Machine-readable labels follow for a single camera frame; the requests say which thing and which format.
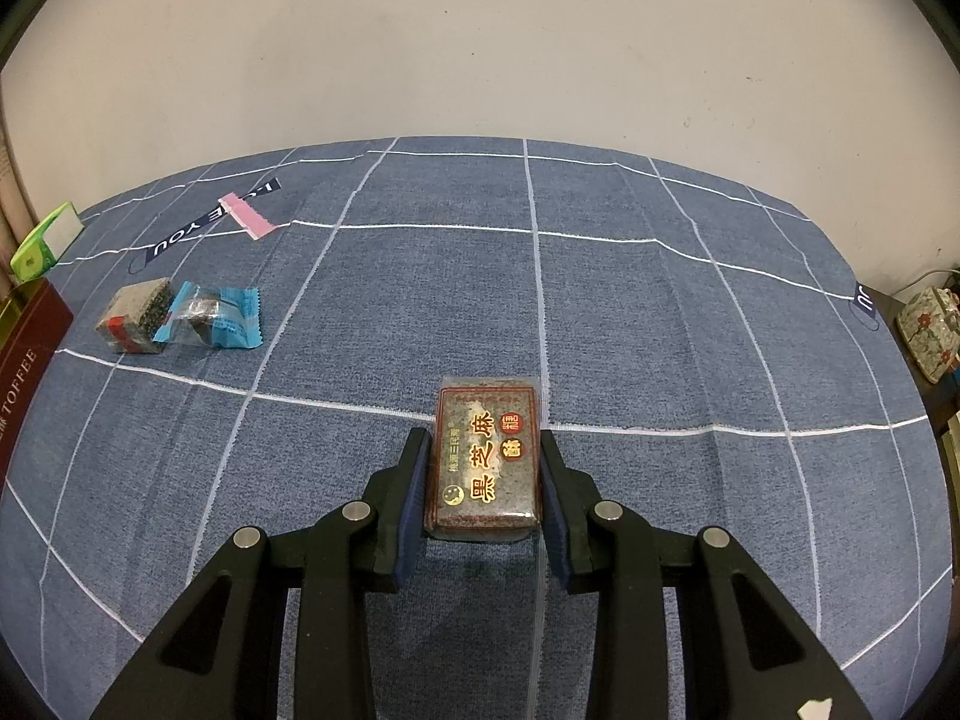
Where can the blue checked tablecloth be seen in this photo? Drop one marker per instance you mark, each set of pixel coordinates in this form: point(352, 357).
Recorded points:
point(637, 360)

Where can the brown sesame snack block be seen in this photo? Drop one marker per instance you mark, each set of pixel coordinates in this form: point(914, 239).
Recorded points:
point(484, 465)

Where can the green cardboard box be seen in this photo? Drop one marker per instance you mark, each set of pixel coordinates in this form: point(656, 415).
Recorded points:
point(45, 244)

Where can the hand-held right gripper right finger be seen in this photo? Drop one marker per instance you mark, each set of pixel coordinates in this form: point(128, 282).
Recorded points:
point(555, 532)

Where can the blue wrapped candy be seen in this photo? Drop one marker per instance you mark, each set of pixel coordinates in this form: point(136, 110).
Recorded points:
point(221, 315)

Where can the floral patterned box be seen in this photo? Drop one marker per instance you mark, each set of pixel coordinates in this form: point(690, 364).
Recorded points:
point(930, 330)

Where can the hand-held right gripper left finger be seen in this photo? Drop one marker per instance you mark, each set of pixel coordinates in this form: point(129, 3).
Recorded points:
point(409, 532)

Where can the grey sesame snack block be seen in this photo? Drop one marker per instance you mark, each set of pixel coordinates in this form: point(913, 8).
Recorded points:
point(135, 315)

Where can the maroon and gold tin box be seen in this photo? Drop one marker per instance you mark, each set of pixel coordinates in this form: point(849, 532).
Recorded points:
point(30, 360)

